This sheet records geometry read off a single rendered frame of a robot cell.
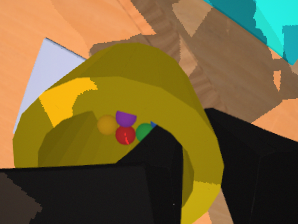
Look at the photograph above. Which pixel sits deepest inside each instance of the orange marble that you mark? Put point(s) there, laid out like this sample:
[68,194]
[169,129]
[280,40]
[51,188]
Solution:
[107,124]

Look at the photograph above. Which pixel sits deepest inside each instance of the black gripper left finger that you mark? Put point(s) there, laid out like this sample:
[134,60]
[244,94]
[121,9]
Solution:
[144,187]

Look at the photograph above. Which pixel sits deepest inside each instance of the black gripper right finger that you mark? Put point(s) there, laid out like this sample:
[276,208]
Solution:
[260,171]

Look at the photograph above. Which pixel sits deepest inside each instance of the red marble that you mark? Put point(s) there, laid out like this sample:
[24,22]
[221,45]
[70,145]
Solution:
[125,135]

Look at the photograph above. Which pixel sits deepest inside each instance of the green marble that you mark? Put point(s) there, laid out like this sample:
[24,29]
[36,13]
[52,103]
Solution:
[143,130]

